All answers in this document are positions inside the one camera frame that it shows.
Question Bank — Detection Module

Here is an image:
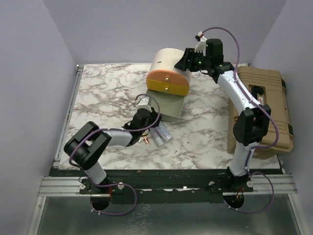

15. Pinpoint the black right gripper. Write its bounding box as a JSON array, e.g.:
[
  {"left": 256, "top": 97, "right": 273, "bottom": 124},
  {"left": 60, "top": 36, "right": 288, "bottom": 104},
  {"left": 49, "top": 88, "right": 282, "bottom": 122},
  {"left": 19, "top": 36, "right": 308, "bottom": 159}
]
[{"left": 173, "top": 48, "right": 210, "bottom": 73}]

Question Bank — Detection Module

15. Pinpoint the cream round drawer organizer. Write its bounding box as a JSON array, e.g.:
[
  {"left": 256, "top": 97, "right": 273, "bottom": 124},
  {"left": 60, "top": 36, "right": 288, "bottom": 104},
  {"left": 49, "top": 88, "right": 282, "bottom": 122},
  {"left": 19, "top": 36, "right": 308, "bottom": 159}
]
[{"left": 148, "top": 48, "right": 191, "bottom": 86}]

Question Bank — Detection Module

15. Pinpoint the yellow drawer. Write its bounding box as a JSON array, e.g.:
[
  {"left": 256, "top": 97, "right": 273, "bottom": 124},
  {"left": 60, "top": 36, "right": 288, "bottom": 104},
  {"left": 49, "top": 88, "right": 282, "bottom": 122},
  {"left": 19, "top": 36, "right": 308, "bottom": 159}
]
[{"left": 146, "top": 79, "right": 189, "bottom": 96}]

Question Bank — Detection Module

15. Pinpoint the grey bottom drawer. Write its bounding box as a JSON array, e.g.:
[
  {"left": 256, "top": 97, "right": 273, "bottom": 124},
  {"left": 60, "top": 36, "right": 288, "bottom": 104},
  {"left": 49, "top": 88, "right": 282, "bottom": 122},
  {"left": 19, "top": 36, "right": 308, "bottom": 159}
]
[{"left": 146, "top": 90, "right": 185, "bottom": 122}]

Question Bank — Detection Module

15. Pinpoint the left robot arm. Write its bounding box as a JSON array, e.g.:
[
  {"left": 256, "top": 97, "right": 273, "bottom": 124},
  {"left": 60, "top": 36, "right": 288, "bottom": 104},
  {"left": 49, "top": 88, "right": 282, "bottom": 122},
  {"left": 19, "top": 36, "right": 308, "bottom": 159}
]
[{"left": 64, "top": 108, "right": 161, "bottom": 193}]

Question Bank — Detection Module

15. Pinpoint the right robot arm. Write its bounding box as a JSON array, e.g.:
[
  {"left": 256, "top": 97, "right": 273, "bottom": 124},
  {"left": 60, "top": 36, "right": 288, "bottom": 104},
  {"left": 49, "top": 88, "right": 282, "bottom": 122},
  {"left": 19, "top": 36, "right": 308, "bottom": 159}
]
[{"left": 174, "top": 39, "right": 271, "bottom": 191}]

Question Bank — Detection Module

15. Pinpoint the white blue tube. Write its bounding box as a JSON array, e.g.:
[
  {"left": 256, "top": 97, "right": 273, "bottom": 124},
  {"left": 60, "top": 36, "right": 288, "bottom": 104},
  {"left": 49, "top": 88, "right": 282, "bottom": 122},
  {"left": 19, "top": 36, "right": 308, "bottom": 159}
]
[{"left": 156, "top": 123, "right": 173, "bottom": 143}]

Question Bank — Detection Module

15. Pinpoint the lavender white bottle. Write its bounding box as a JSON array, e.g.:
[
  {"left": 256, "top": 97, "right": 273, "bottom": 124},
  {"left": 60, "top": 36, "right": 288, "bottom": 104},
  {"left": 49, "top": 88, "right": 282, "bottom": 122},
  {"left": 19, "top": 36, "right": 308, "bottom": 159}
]
[{"left": 150, "top": 128, "right": 164, "bottom": 147}]

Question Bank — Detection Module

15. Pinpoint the tan plastic tool case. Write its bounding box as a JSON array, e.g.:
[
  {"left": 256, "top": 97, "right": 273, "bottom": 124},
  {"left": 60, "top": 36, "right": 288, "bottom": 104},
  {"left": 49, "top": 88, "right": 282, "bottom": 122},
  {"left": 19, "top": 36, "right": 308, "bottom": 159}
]
[{"left": 227, "top": 65, "right": 294, "bottom": 160}]

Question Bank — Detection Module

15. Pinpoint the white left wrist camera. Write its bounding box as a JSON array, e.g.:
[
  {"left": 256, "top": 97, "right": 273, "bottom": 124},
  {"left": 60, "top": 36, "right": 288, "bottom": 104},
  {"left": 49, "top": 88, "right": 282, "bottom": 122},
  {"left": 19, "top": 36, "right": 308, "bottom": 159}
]
[{"left": 137, "top": 97, "right": 152, "bottom": 112}]

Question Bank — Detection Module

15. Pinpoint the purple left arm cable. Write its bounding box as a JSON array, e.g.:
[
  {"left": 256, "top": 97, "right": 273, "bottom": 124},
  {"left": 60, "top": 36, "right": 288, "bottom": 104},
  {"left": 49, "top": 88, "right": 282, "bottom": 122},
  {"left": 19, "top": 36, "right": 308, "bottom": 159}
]
[{"left": 68, "top": 94, "right": 161, "bottom": 216}]

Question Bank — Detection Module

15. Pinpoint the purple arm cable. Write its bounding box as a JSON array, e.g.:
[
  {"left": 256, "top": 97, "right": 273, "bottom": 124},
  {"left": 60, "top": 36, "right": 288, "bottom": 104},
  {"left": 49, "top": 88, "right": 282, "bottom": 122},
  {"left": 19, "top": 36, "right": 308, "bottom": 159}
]
[
  {"left": 201, "top": 27, "right": 280, "bottom": 213},
  {"left": 68, "top": 94, "right": 161, "bottom": 216}
]

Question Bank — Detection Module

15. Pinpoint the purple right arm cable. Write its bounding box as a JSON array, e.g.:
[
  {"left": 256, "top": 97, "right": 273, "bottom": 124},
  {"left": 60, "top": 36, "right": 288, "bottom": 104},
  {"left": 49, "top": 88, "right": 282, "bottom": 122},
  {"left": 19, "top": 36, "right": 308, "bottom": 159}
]
[{"left": 201, "top": 27, "right": 280, "bottom": 213}]

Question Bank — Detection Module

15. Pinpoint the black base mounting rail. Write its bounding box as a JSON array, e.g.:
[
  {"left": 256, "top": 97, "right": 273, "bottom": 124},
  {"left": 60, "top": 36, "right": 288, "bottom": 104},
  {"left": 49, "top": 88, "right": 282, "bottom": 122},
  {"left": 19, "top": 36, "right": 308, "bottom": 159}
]
[{"left": 48, "top": 166, "right": 257, "bottom": 204}]

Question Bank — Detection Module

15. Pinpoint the aluminium frame rail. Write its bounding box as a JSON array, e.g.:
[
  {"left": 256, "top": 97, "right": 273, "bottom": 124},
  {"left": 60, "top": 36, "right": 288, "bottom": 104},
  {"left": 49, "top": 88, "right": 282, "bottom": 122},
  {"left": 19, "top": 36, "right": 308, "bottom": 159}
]
[{"left": 39, "top": 174, "right": 298, "bottom": 197}]

